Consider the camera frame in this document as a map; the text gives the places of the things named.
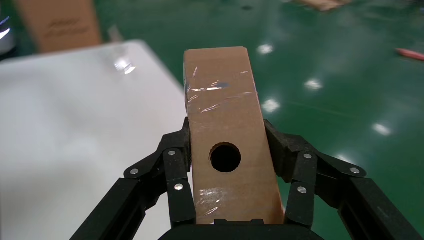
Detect small taped cardboard box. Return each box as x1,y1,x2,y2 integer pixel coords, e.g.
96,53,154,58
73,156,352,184
183,46,286,226

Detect wooden plank stack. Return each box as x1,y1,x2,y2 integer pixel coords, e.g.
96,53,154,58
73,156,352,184
294,0,353,13

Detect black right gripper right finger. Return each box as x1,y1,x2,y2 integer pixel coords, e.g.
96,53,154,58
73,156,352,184
263,119,422,240

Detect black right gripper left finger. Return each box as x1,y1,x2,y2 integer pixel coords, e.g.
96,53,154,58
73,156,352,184
69,117,197,240

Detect printed closed cardboard box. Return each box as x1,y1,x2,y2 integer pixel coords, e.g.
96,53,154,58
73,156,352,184
13,0,104,55

